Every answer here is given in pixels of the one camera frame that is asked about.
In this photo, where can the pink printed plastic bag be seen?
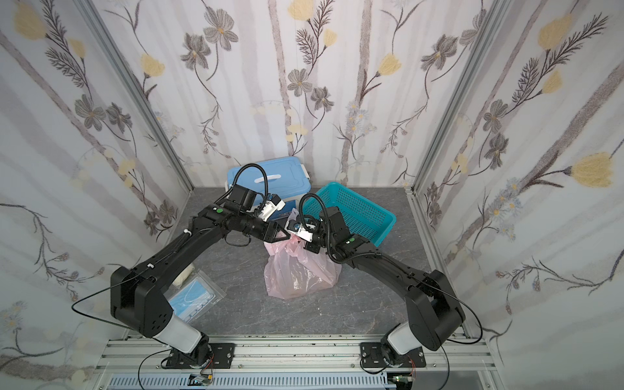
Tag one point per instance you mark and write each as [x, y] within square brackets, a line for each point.
[292, 271]

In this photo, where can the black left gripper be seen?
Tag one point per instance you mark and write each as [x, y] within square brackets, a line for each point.
[268, 230]

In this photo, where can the teal plastic basket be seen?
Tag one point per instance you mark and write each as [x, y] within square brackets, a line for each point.
[361, 216]

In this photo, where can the blue face mask pack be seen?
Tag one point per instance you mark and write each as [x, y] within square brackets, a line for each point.
[192, 294]

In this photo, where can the white box blue lid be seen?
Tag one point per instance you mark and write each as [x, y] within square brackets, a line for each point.
[287, 178]

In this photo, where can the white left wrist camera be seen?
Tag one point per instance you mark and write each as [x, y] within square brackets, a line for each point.
[273, 204]

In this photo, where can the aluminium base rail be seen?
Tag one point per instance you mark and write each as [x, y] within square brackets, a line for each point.
[295, 362]

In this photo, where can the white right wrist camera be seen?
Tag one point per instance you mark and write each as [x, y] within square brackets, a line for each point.
[300, 230]

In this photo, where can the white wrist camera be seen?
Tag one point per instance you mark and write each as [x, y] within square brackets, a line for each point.
[300, 230]
[273, 204]

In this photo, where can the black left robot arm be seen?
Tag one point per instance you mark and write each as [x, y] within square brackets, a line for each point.
[138, 295]

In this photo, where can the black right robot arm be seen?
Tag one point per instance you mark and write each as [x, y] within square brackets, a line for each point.
[433, 311]

